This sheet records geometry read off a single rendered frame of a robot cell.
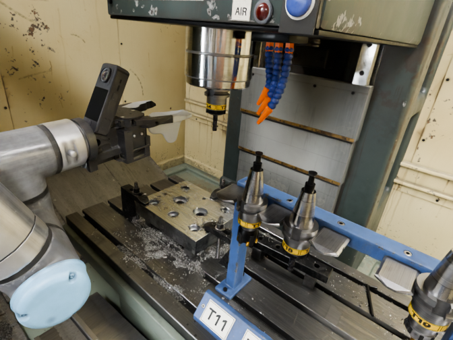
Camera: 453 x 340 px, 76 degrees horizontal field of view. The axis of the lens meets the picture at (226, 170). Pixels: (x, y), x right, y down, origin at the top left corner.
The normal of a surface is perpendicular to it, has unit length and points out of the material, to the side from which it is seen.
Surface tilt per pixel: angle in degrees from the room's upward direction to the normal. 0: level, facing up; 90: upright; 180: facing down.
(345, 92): 92
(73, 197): 24
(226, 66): 90
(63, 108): 90
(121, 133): 92
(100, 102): 63
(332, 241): 0
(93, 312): 7
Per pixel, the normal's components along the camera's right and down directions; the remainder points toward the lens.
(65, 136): 0.65, -0.35
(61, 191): 0.39, -0.67
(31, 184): 0.90, 0.24
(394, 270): 0.08, -0.90
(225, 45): 0.17, 0.44
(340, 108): -0.65, 0.27
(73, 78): 0.76, 0.34
